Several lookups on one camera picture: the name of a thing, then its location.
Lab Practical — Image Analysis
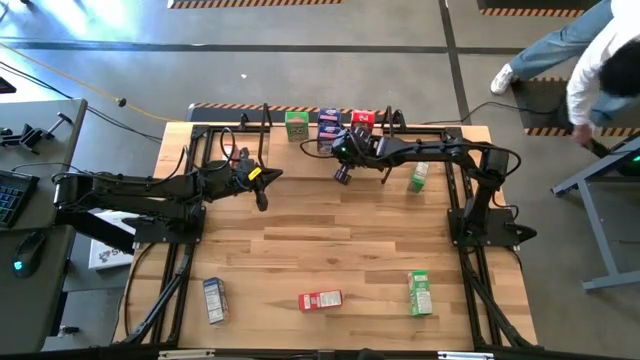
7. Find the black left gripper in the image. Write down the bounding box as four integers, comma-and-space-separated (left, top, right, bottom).
202, 148, 284, 212

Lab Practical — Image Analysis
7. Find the black floor cable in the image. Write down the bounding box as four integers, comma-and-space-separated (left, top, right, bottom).
419, 101, 564, 126
0, 59, 164, 145

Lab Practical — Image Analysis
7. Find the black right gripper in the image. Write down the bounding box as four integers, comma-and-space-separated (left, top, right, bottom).
332, 126, 384, 186

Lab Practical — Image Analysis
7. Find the white printed box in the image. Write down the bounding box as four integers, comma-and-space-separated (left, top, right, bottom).
88, 208, 142, 272

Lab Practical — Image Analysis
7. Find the green Apple Jacks cereal box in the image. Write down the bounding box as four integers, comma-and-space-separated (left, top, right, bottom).
407, 160, 431, 194
284, 110, 310, 143
407, 269, 434, 317

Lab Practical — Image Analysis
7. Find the grey desk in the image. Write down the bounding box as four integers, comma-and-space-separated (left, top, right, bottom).
0, 98, 89, 356

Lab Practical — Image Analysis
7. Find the red Froot Loops cereal box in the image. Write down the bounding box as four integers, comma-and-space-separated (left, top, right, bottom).
298, 288, 344, 313
350, 109, 376, 132

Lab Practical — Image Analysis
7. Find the yellow floor cable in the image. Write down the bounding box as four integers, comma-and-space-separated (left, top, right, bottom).
0, 41, 174, 124

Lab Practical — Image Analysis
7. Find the grey-blue metal table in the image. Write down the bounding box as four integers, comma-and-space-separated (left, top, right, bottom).
551, 133, 640, 292

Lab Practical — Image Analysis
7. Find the blue Frosted Flakes cereal box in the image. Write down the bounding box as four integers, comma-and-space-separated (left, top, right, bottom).
202, 276, 230, 326
316, 123, 342, 155
317, 107, 342, 126

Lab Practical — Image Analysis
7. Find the black computer mouse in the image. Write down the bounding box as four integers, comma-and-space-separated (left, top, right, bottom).
10, 230, 47, 279

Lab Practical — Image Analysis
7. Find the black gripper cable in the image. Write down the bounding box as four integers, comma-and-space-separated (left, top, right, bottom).
298, 137, 346, 160

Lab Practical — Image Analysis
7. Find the black desk clamp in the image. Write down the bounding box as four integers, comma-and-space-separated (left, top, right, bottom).
0, 111, 75, 155

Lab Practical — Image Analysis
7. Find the black hazard-striped floor mat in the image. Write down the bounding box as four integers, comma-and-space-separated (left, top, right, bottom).
185, 101, 389, 125
167, 0, 346, 10
509, 77, 640, 137
477, 0, 586, 17

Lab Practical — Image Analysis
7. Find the person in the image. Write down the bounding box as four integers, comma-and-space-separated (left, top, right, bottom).
489, 0, 640, 147

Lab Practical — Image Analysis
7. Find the silver metal bracket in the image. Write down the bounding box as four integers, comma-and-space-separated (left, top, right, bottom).
437, 351, 496, 360
158, 348, 216, 360

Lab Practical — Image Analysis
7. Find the black backlit keyboard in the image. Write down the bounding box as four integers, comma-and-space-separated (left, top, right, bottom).
0, 168, 40, 230

